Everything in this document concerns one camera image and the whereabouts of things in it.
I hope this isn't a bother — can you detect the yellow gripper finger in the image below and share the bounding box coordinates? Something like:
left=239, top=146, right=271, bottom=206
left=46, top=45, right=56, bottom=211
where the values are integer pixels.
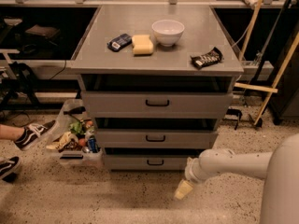
left=174, top=179, right=193, bottom=200

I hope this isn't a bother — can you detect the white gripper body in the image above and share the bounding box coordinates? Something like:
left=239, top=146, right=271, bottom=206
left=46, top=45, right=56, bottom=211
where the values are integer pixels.
left=185, top=158, right=206, bottom=184

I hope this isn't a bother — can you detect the grey bottom drawer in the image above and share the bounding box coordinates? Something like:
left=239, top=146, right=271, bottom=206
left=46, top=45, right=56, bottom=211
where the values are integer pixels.
left=103, top=155, right=189, bottom=171

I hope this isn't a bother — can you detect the grey drawer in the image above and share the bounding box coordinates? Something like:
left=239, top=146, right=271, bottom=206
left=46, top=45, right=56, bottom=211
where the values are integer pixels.
left=81, top=91, right=233, bottom=119
left=103, top=155, right=189, bottom=171
left=95, top=130, right=218, bottom=148

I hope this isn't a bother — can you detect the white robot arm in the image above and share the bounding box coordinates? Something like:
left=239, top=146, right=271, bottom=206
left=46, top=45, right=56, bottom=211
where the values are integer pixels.
left=175, top=133, right=299, bottom=224

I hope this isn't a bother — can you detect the grey middle drawer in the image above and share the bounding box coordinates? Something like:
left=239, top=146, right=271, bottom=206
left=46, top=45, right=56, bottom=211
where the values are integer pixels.
left=95, top=130, right=218, bottom=148

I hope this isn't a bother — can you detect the grey drawer cabinet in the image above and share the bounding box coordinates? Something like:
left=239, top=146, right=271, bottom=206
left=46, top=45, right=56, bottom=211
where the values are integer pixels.
left=72, top=5, right=243, bottom=171

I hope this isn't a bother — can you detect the grey top drawer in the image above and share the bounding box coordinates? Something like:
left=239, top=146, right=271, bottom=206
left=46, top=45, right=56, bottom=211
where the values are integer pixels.
left=81, top=91, right=233, bottom=119

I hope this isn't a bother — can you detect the blue soda can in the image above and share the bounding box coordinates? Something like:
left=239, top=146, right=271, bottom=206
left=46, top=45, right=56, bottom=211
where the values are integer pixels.
left=87, top=137, right=98, bottom=153

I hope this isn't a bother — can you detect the orange fruit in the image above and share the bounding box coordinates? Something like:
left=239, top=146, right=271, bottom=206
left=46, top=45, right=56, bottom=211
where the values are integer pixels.
left=78, top=138, right=86, bottom=147

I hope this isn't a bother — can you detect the black candy bar wrapper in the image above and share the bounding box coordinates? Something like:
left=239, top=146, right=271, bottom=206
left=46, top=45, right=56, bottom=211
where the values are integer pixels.
left=191, top=47, right=223, bottom=69

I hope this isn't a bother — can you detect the clear plastic bin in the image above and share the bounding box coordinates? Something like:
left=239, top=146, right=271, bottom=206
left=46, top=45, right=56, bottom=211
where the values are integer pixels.
left=46, top=99, right=102, bottom=167

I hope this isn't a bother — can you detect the green produce item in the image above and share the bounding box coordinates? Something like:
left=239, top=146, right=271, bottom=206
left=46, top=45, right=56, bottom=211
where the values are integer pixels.
left=69, top=121, right=84, bottom=134

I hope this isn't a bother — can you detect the crinkled snack bag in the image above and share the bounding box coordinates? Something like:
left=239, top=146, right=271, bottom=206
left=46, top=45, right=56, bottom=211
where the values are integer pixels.
left=46, top=132, right=78, bottom=151

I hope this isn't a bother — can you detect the yellow sponge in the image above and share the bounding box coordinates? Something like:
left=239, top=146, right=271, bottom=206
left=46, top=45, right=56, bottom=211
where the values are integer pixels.
left=132, top=35, right=153, bottom=55

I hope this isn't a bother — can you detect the white bowl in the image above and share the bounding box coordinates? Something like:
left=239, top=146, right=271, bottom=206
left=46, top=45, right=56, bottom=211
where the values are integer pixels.
left=151, top=20, right=185, bottom=47

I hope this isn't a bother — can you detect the blue snack packet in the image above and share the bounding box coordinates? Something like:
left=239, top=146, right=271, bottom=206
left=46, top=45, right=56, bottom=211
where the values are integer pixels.
left=107, top=34, right=132, bottom=52

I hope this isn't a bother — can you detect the black white sneaker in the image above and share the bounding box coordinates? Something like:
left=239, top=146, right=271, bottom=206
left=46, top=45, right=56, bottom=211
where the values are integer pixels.
left=14, top=120, right=56, bottom=151
left=0, top=156, right=21, bottom=183

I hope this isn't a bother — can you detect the person's lower leg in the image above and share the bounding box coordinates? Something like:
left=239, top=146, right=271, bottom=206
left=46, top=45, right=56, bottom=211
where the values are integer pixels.
left=0, top=124, right=24, bottom=141

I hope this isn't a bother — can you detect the brown box on shelf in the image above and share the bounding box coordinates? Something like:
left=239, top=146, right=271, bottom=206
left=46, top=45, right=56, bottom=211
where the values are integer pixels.
left=25, top=24, right=61, bottom=40

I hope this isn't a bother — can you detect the wooden easel frame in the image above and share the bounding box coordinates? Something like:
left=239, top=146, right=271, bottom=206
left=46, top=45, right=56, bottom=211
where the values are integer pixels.
left=234, top=0, right=299, bottom=128

